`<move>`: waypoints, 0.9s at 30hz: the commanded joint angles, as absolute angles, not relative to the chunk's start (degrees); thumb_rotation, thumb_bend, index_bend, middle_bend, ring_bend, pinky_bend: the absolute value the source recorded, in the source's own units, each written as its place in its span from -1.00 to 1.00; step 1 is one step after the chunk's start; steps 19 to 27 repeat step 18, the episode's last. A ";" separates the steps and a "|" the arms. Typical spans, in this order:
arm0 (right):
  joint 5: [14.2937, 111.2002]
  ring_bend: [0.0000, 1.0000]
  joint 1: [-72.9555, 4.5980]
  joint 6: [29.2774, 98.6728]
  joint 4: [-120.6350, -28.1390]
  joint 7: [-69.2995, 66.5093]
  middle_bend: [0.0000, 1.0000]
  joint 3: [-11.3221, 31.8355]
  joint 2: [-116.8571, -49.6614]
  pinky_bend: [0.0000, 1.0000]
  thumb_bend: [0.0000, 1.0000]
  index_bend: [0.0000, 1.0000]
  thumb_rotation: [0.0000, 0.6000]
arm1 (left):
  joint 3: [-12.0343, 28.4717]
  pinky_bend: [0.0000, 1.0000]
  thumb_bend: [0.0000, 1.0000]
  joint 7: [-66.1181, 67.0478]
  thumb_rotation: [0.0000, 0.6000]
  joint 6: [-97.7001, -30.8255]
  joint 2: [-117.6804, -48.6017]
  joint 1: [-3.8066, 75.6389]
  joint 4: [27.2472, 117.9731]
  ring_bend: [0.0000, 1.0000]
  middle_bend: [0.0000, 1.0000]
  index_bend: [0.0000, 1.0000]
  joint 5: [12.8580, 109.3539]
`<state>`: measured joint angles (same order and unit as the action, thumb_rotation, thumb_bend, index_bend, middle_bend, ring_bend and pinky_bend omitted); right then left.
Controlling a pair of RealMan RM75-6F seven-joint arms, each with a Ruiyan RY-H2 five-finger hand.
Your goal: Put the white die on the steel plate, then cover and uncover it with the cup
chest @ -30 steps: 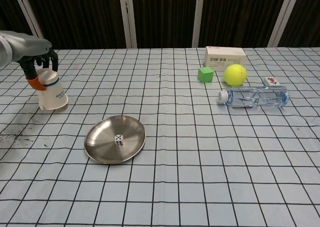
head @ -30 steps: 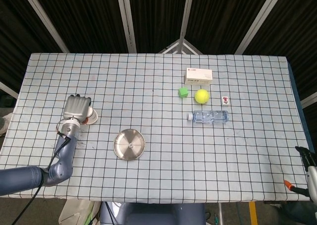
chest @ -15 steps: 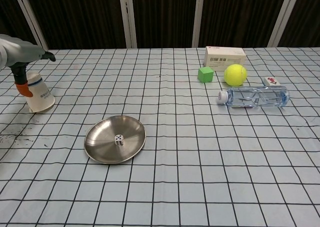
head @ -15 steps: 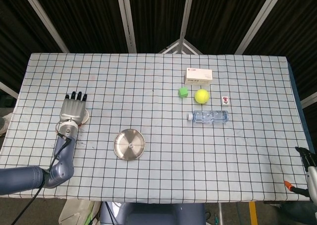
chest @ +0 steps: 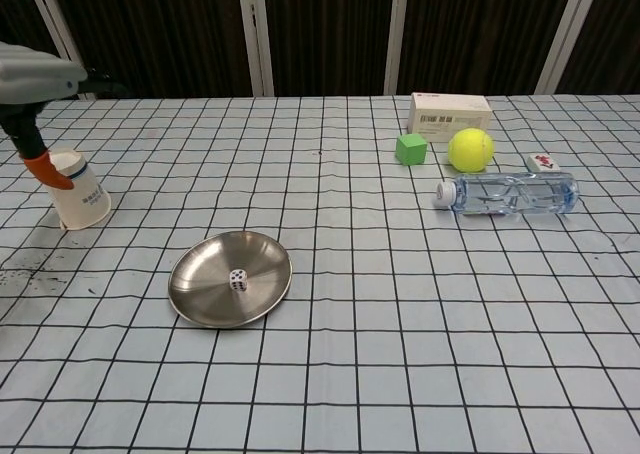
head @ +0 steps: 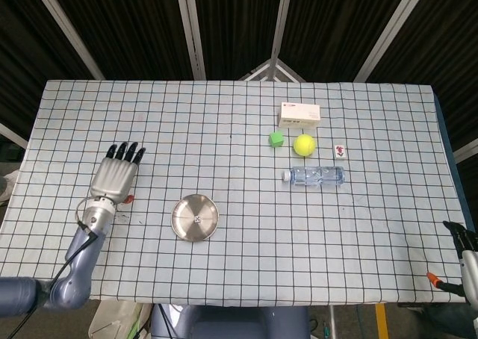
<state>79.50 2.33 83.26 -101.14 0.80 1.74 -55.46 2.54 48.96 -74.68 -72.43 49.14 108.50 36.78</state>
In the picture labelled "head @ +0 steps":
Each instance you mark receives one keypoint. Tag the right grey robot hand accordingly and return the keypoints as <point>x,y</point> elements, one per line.
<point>470,272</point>

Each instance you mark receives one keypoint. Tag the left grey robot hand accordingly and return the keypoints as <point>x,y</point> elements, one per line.
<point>114,178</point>

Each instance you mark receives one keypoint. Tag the round metal plate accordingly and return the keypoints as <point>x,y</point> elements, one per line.
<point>186,223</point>

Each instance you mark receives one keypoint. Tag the white crumpled cloth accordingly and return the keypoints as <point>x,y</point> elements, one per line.
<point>7,186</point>

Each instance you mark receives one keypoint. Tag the green cube block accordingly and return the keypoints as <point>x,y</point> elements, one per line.
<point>276,139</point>

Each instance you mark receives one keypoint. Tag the light blue checked tablecloth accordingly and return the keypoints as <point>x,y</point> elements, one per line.
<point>280,242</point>

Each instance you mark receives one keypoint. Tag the white mahjong tile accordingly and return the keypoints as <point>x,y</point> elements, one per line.
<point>340,151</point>

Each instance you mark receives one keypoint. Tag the clear plastic water bottle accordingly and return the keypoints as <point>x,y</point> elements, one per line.
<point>317,175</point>

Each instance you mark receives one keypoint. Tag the blue-grey robot torso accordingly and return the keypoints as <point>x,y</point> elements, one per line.
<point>231,324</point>

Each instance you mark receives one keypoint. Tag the yellow tennis ball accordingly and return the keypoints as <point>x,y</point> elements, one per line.
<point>304,145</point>

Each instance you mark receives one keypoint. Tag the white cardboard medicine box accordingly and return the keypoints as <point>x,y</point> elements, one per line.
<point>299,114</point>

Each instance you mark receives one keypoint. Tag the grey aluminium frame post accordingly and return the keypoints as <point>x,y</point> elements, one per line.
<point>67,29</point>
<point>190,29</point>
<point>11,134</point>
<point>396,21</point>
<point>467,150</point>
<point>282,21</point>

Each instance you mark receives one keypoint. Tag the aluminium triangular frame brace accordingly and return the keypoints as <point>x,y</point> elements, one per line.
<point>257,71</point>

